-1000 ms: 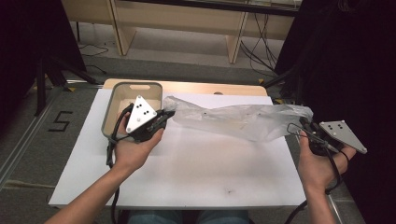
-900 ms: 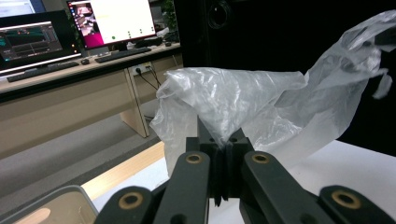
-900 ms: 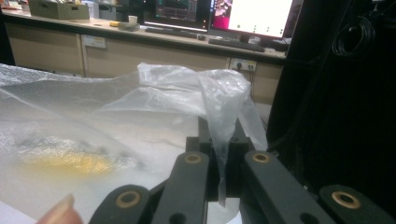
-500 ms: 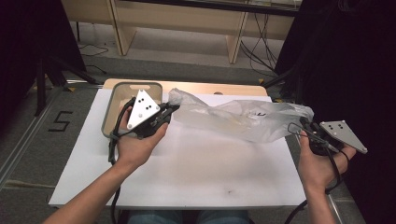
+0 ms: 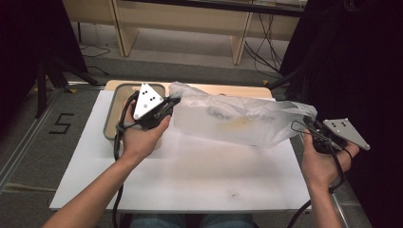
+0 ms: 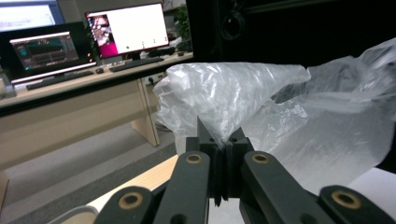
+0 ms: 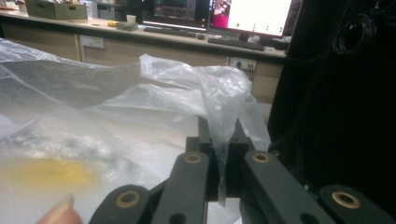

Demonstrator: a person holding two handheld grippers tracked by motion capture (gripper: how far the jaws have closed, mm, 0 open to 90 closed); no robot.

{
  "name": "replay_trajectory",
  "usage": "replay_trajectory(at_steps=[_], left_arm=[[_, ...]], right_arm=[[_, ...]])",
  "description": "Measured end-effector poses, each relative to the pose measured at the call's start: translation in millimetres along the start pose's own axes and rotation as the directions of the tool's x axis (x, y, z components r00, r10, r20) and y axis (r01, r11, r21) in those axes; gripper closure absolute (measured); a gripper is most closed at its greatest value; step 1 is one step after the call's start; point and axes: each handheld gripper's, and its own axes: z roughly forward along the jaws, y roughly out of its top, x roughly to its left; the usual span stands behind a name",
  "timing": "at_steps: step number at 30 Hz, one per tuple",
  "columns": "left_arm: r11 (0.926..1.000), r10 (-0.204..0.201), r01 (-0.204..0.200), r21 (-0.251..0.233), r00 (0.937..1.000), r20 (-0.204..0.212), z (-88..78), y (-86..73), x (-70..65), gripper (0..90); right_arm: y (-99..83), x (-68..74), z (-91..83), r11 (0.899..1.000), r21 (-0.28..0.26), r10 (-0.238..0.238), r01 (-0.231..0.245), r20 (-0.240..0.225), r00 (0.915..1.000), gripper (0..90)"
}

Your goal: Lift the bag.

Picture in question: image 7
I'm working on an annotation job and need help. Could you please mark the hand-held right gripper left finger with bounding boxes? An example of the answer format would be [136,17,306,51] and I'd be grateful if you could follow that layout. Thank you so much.
[185,115,219,200]

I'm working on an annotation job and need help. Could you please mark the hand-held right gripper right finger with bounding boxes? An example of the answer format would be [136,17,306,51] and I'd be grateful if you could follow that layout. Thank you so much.
[225,119,255,199]

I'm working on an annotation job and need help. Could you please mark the clear plastic bag yellow smiley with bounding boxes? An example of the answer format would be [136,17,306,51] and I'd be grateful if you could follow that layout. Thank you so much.
[0,36,273,224]

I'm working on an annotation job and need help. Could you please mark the black keyboard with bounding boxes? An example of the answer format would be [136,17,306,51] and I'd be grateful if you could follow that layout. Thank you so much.
[207,36,266,52]
[143,26,198,39]

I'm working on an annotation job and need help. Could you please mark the long wooden desk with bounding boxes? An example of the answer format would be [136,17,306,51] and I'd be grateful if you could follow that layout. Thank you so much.
[0,8,288,105]

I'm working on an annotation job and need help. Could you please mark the black curtain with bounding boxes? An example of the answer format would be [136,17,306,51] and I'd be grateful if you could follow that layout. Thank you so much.
[266,0,396,218]

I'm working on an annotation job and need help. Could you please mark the bright computer monitor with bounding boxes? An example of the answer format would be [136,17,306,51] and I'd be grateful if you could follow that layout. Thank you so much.
[209,0,295,37]

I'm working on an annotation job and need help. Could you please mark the dark computer monitor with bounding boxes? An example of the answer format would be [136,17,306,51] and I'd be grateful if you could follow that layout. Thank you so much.
[141,0,212,31]

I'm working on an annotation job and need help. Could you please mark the white label sheet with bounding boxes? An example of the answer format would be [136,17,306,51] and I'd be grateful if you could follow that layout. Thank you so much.
[78,35,106,50]

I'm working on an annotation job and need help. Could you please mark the white box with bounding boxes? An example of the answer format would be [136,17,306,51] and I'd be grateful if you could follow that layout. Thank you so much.
[81,0,99,20]

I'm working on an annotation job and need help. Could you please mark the green woven basket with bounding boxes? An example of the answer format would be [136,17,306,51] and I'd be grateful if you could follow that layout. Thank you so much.
[24,0,89,21]

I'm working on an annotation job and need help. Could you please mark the white wall socket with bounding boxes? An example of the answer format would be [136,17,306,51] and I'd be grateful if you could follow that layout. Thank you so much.
[229,57,258,72]

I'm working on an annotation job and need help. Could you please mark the coiled black cable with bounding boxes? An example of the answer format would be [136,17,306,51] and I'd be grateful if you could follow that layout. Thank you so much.
[332,12,378,56]

